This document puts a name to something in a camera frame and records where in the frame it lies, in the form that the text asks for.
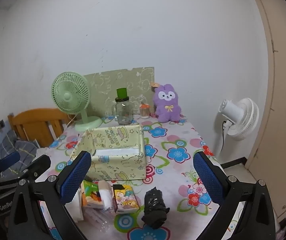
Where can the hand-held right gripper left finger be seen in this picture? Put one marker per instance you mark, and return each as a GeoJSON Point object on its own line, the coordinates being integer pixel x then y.
{"type": "Point", "coordinates": [75, 177]}

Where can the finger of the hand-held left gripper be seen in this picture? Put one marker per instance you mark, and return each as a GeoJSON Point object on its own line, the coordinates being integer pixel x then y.
{"type": "Point", "coordinates": [8, 160]}
{"type": "Point", "coordinates": [39, 166]}

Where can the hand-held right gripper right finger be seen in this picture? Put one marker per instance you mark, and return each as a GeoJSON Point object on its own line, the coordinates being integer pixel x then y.
{"type": "Point", "coordinates": [207, 180]}

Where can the orange tissue pack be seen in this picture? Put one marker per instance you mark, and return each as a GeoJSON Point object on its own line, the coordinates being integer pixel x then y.
{"type": "Point", "coordinates": [90, 192]}

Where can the white cloth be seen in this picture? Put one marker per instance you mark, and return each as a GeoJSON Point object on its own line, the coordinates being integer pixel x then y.
{"type": "Point", "coordinates": [106, 195]}

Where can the yellow printed storage box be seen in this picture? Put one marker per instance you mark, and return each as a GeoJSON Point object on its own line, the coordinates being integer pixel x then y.
{"type": "Point", "coordinates": [118, 165]}

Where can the clear plastic zip bag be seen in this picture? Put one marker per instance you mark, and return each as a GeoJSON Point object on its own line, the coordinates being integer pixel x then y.
{"type": "Point", "coordinates": [95, 217]}

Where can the cartoon printed tissue pack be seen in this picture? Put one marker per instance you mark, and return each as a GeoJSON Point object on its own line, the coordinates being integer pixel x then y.
{"type": "Point", "coordinates": [126, 200]}

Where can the black cloth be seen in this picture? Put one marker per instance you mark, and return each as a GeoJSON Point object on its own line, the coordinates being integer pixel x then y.
{"type": "Point", "coordinates": [155, 205]}

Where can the grey plaid pillow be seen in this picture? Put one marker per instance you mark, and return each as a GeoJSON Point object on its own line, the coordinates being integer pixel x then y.
{"type": "Point", "coordinates": [20, 147]}

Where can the wooden chair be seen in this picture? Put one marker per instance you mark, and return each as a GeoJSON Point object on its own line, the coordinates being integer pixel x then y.
{"type": "Point", "coordinates": [38, 120]}

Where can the white standing fan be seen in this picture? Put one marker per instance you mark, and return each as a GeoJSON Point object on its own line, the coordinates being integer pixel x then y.
{"type": "Point", "coordinates": [242, 120]}

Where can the green desk fan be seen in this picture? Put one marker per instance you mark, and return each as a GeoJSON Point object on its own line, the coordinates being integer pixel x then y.
{"type": "Point", "coordinates": [69, 96]}

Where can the glass jar mug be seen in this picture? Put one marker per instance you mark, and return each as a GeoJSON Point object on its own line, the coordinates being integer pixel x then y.
{"type": "Point", "coordinates": [124, 113]}

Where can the purple plush rabbit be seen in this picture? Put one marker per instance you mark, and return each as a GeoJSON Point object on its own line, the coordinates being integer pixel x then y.
{"type": "Point", "coordinates": [166, 105]}

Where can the cotton swab jar orange lid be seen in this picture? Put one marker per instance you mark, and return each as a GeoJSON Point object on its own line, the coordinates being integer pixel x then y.
{"type": "Point", "coordinates": [144, 111]}

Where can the green plastic cup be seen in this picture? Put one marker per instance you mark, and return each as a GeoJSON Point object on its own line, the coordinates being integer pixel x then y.
{"type": "Point", "coordinates": [122, 93]}

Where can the beige wooden door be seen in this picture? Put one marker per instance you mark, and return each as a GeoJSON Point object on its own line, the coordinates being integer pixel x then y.
{"type": "Point", "coordinates": [282, 105]}

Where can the green printed board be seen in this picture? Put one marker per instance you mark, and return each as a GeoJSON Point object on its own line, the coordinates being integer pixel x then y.
{"type": "Point", "coordinates": [133, 85]}

